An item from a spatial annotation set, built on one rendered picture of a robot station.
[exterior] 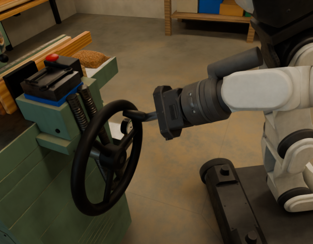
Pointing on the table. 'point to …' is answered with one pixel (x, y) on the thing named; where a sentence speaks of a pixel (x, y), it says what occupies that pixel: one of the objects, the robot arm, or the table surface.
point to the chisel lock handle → (1, 58)
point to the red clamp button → (52, 57)
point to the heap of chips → (90, 58)
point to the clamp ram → (15, 83)
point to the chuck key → (39, 75)
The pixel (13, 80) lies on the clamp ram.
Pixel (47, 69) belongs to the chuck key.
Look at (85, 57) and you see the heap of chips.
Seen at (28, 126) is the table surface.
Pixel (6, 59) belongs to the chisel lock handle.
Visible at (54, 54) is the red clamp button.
